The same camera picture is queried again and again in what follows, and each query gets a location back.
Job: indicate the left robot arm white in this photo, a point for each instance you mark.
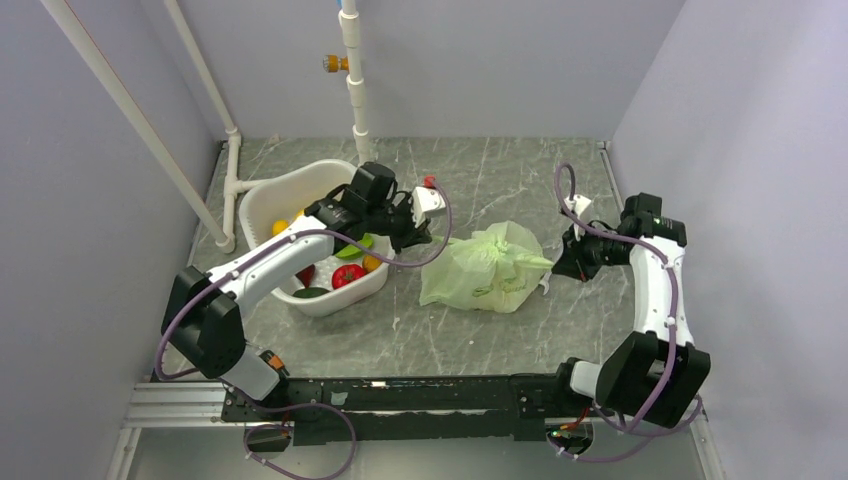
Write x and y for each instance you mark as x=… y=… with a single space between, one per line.
x=205 y=310

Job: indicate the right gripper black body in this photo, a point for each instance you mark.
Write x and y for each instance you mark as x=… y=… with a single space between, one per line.
x=593 y=252

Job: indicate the dark green fake avocado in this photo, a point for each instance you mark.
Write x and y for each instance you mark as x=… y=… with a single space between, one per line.
x=310 y=292

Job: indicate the green fake star fruit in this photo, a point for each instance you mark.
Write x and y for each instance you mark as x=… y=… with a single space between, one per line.
x=351 y=252

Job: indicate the white diagonal pvc pipe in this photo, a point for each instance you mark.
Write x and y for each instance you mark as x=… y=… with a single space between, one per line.
x=81 y=39

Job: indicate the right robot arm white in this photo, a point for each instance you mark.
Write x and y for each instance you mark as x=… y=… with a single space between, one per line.
x=656 y=372

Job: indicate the thin white diagonal pipe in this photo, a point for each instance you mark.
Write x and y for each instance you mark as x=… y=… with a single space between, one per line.
x=233 y=186

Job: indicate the small orange fake fruit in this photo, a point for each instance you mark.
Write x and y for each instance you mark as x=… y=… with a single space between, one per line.
x=370 y=263

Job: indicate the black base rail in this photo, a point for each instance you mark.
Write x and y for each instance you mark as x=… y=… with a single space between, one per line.
x=321 y=410

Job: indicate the silver open-end wrench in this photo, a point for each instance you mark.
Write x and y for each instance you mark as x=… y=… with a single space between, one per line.
x=544 y=283

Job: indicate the orange pipe valve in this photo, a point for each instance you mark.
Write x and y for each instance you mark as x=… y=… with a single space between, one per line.
x=335 y=64

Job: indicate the red fake tomato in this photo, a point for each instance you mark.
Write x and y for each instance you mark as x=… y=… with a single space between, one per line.
x=346 y=274

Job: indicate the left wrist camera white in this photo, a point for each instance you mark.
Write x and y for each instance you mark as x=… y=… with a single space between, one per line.
x=427 y=201

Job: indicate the white vertical pvc pipe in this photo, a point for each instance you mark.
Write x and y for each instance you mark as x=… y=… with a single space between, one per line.
x=350 y=26

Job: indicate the light green plastic bag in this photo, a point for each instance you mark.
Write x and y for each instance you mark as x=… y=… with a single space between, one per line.
x=496 y=270

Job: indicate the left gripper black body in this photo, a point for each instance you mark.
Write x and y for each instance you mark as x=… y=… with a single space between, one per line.
x=395 y=222

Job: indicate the white plastic basket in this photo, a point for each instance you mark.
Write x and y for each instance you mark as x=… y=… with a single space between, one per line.
x=281 y=198

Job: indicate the yellow fake corn cob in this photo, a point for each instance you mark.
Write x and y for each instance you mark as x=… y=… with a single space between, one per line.
x=278 y=227

